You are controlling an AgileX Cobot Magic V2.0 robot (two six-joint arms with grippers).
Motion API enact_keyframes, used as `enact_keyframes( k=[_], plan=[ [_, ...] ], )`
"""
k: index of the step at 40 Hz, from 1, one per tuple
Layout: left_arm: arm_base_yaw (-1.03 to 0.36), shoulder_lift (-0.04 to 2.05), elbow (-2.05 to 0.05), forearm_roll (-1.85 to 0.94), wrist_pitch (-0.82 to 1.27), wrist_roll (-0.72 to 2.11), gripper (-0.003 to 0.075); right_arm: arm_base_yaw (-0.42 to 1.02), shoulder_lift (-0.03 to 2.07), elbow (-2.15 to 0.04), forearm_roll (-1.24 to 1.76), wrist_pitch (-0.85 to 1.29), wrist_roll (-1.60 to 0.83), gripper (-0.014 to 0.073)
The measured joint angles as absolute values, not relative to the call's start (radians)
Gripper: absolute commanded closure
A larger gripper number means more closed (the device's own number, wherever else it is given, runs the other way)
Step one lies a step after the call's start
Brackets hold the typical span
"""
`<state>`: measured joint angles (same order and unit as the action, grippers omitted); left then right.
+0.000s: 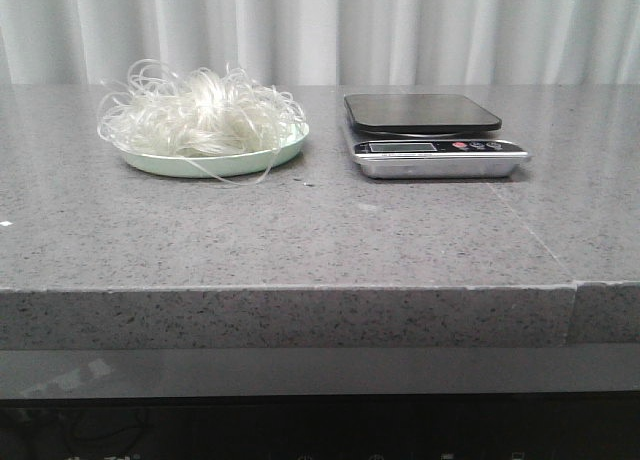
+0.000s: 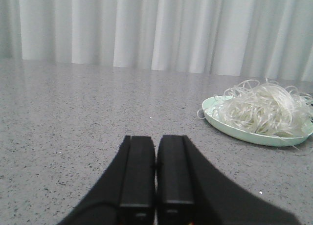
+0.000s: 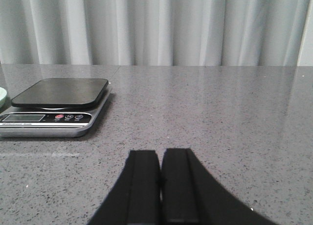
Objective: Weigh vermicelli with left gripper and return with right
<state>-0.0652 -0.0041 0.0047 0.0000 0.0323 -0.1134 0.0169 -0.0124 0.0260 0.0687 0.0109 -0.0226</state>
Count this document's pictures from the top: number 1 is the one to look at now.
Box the white vermicelli noodle bundle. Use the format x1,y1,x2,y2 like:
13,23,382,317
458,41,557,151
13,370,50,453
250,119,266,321
97,59,308,186

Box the light green round plate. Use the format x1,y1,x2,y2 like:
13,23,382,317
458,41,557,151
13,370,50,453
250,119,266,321
120,123,309,178

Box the steel digital kitchen scale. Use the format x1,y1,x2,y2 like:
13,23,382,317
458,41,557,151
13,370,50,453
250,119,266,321
343,93,530,179

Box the white pleated curtain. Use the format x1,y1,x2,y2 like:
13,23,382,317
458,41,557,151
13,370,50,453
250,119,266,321
1,0,639,85

